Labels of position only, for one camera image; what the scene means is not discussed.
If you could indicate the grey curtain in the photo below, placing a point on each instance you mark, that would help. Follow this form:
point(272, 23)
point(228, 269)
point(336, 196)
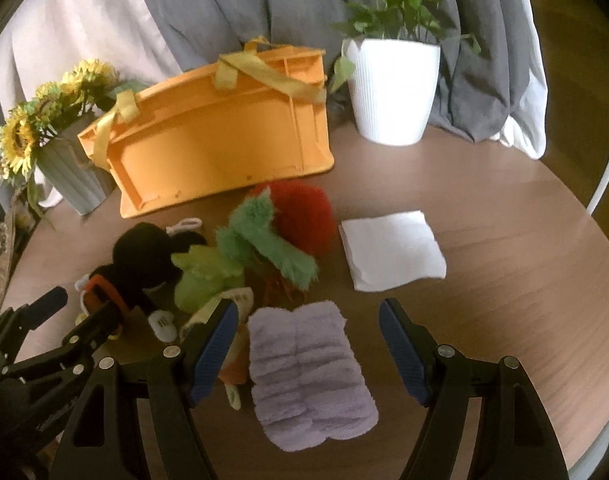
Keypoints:
point(284, 0)

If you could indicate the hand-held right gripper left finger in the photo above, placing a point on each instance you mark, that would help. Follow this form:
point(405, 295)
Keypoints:
point(215, 347)

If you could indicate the white folded napkin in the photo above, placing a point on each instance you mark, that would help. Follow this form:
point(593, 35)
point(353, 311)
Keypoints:
point(392, 250)

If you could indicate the green leafy plant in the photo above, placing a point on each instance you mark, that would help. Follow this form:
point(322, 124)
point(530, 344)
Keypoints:
point(399, 5)

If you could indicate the red plush ball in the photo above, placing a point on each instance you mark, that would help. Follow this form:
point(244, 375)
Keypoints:
point(304, 210)

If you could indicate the lavender fluffy towel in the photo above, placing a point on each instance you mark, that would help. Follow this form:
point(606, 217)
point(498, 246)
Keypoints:
point(309, 380)

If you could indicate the yellow sunflower bouquet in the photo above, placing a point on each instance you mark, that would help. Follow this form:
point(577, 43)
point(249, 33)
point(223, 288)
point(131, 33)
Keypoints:
point(29, 125)

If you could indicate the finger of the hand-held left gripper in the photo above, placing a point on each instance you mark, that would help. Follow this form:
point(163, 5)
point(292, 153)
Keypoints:
point(87, 332)
point(39, 310)

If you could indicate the light green plush toy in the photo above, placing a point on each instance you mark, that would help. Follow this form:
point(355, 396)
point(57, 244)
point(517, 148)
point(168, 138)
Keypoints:
point(204, 275)

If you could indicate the orange plastic basket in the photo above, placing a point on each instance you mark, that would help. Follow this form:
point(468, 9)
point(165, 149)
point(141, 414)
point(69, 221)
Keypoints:
point(214, 145)

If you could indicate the white ribbed plant pot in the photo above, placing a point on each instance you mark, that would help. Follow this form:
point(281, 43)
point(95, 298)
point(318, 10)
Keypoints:
point(392, 90)

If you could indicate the grey ribbed vase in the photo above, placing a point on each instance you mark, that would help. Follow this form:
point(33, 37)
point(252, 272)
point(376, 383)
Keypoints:
point(74, 175)

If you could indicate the black plush toy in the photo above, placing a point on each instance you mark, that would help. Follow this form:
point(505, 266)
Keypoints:
point(144, 260)

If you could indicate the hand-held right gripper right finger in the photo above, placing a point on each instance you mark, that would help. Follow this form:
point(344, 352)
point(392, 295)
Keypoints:
point(403, 347)

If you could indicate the white curtain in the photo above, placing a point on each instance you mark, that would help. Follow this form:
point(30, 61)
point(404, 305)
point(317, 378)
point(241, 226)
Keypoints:
point(526, 110)
point(84, 35)

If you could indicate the orange plush toy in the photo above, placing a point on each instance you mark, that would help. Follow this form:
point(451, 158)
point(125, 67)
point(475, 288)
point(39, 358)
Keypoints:
point(233, 357)

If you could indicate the dark green plush toy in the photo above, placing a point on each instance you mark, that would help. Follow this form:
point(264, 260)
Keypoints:
point(264, 240)

